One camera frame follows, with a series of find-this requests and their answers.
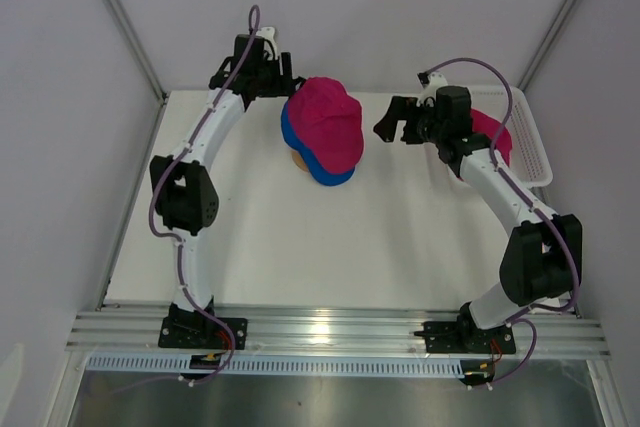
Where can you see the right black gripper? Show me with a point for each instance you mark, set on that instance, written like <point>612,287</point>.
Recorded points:
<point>400,109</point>

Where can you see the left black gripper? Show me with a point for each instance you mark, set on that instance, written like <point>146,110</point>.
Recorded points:
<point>284,85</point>

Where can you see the pink cap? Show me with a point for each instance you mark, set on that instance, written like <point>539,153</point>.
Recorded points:
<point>487,129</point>
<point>329,122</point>

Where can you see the blue cap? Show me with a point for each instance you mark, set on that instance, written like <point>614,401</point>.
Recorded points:
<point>313,166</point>

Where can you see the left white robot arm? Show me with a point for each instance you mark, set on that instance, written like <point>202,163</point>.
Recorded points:
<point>185,202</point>

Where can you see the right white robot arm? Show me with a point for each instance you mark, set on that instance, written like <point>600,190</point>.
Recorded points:
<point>542,259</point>

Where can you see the wooden hat stand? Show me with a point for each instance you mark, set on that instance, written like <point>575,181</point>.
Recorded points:
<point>299,161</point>

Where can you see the white plastic basket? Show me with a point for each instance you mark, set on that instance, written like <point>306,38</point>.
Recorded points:
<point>528,159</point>

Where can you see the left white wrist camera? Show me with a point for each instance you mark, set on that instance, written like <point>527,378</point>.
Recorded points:
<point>269,35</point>

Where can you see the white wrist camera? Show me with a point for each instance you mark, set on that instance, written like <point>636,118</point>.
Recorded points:
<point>430,84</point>
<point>269,35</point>

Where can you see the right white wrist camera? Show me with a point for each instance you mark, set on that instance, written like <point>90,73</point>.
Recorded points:
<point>430,84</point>

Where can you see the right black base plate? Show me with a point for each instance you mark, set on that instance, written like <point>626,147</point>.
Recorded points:
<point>453,337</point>

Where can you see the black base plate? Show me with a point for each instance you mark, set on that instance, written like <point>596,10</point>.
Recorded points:
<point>453,337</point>
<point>182,329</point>

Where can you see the left aluminium frame post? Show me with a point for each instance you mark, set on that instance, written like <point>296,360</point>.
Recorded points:
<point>126,29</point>

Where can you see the aluminium frame post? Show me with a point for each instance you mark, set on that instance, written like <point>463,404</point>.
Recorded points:
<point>126,29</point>
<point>552,34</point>

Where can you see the right aluminium frame post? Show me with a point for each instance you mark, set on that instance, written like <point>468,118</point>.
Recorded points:
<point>552,34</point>

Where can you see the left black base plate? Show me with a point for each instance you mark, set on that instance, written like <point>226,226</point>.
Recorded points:
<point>182,329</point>

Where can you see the aluminium rail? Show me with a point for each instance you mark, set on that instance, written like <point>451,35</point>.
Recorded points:
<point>348,332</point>

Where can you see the white slotted cable duct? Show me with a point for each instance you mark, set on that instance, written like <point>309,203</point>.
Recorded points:
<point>186,364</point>

